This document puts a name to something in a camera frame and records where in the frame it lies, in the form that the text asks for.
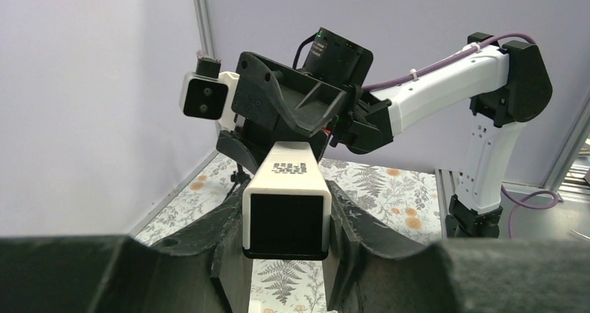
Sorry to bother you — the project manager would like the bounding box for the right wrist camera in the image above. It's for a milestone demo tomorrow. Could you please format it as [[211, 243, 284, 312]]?
[[179, 56, 239, 131]]

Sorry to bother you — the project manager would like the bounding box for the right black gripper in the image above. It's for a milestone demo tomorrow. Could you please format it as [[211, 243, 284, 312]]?
[[216, 51, 355, 174]]

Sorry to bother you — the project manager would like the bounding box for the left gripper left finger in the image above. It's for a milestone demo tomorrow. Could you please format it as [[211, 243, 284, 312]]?
[[1, 189, 251, 312]]

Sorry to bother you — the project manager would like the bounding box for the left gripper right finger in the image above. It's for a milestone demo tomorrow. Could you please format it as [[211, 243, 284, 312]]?
[[323, 181, 589, 312]]

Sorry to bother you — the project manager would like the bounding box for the white rectangular stick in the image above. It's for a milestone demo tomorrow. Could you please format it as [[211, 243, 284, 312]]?
[[241, 141, 333, 313]]

